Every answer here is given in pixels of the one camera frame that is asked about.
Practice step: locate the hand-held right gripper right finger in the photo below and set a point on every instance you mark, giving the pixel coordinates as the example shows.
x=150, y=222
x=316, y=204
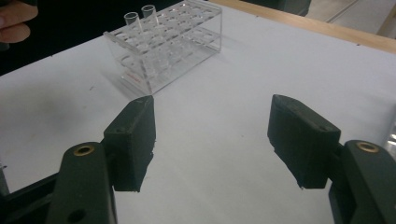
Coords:
x=305, y=146

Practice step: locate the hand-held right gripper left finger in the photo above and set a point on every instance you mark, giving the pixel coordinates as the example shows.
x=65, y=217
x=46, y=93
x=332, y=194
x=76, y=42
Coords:
x=134, y=146

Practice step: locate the clear test tube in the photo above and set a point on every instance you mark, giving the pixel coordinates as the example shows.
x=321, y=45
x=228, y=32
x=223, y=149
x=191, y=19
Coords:
x=150, y=14
x=132, y=21

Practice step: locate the clear acrylic test tube rack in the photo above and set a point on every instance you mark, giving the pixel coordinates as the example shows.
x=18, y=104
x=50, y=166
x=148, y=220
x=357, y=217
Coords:
x=186, y=31

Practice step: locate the dark cabinet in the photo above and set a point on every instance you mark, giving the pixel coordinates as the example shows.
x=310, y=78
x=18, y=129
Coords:
x=277, y=6

